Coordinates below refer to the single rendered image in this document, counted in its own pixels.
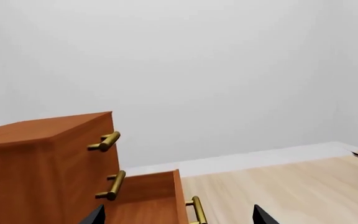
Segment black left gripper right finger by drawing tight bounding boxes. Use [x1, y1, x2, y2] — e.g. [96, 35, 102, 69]
[253, 203, 280, 224]

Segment orange-brown wooden cabinet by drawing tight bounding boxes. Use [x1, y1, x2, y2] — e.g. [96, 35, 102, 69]
[0, 111, 127, 224]

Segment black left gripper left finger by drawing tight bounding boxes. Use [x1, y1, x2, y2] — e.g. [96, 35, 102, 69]
[78, 203, 106, 224]

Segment open wooden cabinet drawer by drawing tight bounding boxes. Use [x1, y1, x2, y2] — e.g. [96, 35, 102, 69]
[103, 169, 190, 224]

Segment short brass bar handle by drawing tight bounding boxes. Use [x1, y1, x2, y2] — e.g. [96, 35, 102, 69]
[87, 131, 121, 152]

